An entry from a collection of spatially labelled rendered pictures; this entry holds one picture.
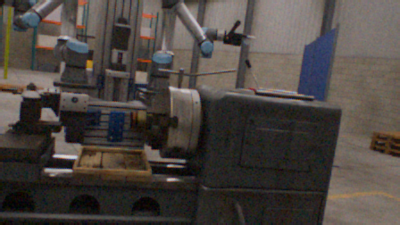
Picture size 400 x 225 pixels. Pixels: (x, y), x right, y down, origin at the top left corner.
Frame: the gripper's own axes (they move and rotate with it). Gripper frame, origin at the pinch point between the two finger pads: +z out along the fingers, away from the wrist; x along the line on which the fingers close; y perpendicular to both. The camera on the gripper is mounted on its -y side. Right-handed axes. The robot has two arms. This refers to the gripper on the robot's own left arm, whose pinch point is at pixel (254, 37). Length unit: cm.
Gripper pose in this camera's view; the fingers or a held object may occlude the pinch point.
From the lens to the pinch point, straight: 244.0
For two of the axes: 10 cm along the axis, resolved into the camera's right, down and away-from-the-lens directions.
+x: -0.1, 2.5, -9.7
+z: 9.9, 1.3, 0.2
